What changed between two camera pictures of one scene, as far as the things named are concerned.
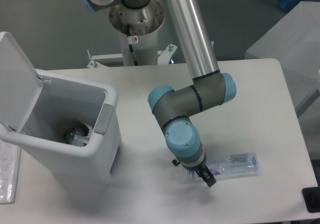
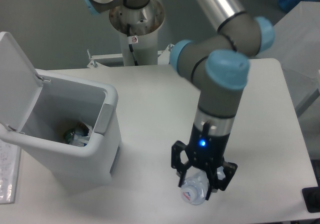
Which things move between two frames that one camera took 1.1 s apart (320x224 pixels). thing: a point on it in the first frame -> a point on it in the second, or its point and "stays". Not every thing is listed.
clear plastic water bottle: x=228 y=165 -> x=196 y=185
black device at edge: x=311 y=198 stays
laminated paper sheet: x=10 y=160 stays
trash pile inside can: x=78 y=135 stays
